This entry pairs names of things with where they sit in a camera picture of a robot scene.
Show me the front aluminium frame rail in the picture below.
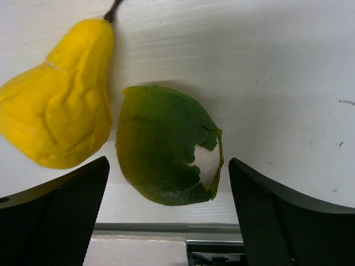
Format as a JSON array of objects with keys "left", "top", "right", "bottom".
[{"left": 93, "top": 221, "right": 247, "bottom": 266}]

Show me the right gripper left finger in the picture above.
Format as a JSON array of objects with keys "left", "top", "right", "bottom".
[{"left": 1, "top": 156, "right": 110, "bottom": 265}]

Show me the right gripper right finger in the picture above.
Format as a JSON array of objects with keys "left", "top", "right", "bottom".
[{"left": 229, "top": 158, "right": 354, "bottom": 265}]

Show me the green yellow fake fruit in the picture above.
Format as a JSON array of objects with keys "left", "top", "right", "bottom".
[{"left": 115, "top": 85, "right": 224, "bottom": 206}]

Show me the yellow fake pear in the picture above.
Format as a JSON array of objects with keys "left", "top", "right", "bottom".
[{"left": 1, "top": 1, "right": 120, "bottom": 169}]

